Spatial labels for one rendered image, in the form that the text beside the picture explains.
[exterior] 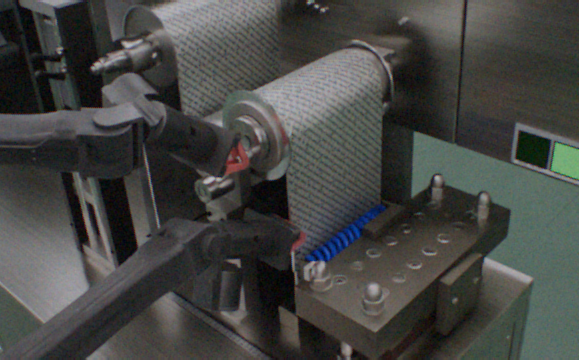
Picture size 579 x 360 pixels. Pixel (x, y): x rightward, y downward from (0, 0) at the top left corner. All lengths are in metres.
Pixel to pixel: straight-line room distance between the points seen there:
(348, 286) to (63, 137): 0.50
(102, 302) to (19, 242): 0.75
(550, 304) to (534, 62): 1.68
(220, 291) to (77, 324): 0.24
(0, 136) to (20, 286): 0.61
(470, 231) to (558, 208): 2.00
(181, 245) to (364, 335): 0.32
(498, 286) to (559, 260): 1.60
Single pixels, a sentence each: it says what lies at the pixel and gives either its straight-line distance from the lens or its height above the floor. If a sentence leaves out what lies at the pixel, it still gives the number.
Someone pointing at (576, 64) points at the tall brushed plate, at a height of 1.34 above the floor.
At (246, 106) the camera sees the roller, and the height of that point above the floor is 1.30.
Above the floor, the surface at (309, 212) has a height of 1.11.
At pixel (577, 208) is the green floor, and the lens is 3.25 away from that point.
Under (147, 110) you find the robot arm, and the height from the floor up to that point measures 1.37.
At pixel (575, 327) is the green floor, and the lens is 2.65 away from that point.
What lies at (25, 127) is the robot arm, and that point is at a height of 1.39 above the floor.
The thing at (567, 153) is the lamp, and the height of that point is 1.20.
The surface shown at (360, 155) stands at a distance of 1.20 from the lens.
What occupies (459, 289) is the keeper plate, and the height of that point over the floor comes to 0.99.
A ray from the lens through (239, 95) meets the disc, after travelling 1.06.
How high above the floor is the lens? 1.75
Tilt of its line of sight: 32 degrees down
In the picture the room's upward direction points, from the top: 4 degrees counter-clockwise
